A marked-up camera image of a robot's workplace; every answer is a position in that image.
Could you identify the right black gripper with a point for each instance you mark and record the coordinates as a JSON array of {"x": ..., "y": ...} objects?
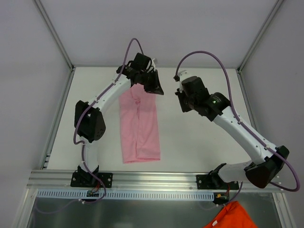
[{"x": 181, "y": 101}]

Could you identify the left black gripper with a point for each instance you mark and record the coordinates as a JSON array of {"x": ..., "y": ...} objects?
[{"x": 150, "y": 80}]

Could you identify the pink t shirt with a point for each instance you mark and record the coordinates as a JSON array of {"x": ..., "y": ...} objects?
[{"x": 139, "y": 131}]

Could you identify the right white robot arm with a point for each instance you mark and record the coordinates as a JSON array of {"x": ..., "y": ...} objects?
[{"x": 263, "y": 165}]

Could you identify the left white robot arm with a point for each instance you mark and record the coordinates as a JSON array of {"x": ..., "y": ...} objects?
[{"x": 89, "y": 116}]

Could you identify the orange t shirt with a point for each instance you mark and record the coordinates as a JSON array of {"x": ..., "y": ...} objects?
[{"x": 233, "y": 215}]

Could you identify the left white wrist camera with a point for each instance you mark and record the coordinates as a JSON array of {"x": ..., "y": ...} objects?
[{"x": 152, "y": 64}]

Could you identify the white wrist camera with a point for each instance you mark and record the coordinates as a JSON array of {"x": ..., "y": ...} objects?
[
  {"x": 152, "y": 64},
  {"x": 182, "y": 75}
]

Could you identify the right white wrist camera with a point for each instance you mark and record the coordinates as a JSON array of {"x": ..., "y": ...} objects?
[{"x": 182, "y": 75}]

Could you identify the right aluminium frame post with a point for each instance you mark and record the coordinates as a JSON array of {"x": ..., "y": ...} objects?
[{"x": 266, "y": 24}]

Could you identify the aluminium frame post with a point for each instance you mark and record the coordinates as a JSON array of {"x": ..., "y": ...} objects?
[
  {"x": 266, "y": 24},
  {"x": 47, "y": 20}
]

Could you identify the left aluminium frame post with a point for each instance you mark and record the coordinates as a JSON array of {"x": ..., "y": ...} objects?
[{"x": 47, "y": 20}]

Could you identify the aluminium mounting rail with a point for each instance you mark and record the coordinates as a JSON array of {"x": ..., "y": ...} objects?
[{"x": 128, "y": 180}]

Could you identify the slotted cable duct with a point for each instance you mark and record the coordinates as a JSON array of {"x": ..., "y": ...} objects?
[{"x": 126, "y": 194}]

